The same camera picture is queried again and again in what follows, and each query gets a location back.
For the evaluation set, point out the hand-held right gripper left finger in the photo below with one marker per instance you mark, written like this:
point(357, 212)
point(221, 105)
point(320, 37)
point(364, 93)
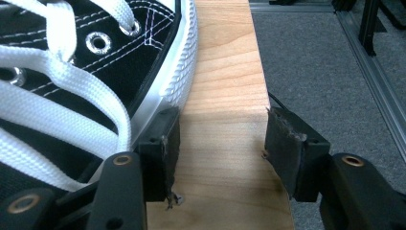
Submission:
point(159, 159)

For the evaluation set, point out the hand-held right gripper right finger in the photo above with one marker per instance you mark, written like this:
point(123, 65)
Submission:
point(293, 159)

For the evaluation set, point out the black white canvas sneaker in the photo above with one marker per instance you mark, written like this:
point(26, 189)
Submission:
point(111, 64)

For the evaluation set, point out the black metal stand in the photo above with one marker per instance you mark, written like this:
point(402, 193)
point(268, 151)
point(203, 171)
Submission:
point(372, 25)

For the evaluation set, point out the metal floor rail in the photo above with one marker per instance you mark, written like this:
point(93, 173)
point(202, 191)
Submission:
point(376, 83)
point(287, 7)

